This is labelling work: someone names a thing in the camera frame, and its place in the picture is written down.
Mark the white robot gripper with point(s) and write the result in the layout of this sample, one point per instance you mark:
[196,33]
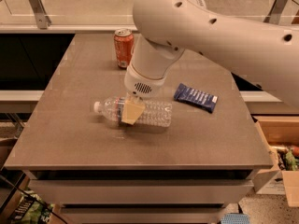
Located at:
[140,83]

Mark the clear plastic water bottle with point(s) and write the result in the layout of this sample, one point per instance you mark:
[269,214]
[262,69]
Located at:
[155,113]

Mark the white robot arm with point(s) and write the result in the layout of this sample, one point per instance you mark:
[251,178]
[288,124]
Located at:
[262,53]

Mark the orange soda can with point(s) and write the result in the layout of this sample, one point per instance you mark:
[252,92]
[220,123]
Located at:
[124,46]

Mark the blue snack bar wrapper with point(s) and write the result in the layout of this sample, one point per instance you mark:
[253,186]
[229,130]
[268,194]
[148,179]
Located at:
[192,96]

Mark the lower grey drawer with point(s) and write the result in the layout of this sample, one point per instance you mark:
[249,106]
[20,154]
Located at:
[142,215]

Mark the grey drawer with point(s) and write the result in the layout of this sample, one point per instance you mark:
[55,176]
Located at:
[142,215]
[141,191]

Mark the upper grey drawer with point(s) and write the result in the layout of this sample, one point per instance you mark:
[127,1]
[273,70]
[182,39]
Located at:
[141,191]

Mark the green snack bag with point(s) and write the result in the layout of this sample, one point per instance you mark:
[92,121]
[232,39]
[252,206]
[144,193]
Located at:
[31,209]

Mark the blue perforated basket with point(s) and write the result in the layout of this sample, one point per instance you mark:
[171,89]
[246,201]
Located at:
[235,219]

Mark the cardboard box with items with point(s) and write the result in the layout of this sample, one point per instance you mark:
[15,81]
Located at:
[280,136]

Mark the glass barrier panel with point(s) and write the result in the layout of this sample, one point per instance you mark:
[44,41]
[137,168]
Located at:
[110,12]

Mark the left metal glass bracket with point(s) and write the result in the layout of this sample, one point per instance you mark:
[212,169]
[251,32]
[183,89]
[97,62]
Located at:
[42,19]

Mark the metal glass bracket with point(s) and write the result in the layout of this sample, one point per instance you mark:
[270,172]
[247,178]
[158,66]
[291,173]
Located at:
[42,19]
[275,12]

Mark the right metal glass bracket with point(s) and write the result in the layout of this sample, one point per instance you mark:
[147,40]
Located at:
[275,12]

